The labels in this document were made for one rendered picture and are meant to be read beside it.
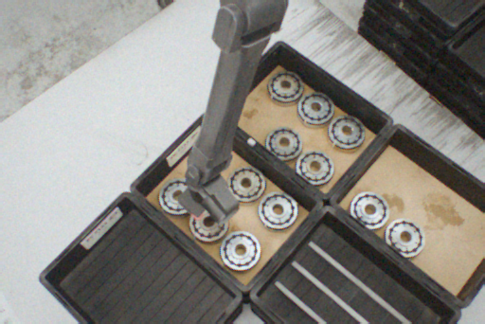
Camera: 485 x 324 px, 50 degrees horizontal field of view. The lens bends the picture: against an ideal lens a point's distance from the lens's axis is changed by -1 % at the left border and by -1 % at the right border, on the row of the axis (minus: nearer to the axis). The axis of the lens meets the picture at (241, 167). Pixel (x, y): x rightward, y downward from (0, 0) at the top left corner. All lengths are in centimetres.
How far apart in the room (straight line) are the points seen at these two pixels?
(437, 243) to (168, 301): 70
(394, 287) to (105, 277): 73
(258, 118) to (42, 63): 153
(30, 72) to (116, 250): 154
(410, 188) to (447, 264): 22
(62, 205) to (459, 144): 121
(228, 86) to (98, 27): 202
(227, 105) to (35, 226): 91
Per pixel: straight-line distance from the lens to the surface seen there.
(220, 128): 92
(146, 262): 139
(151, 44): 183
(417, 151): 146
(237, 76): 83
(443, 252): 145
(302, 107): 150
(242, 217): 139
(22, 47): 289
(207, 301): 135
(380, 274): 140
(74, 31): 286
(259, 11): 75
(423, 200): 148
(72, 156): 169
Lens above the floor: 216
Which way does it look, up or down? 67 degrees down
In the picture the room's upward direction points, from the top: 2 degrees counter-clockwise
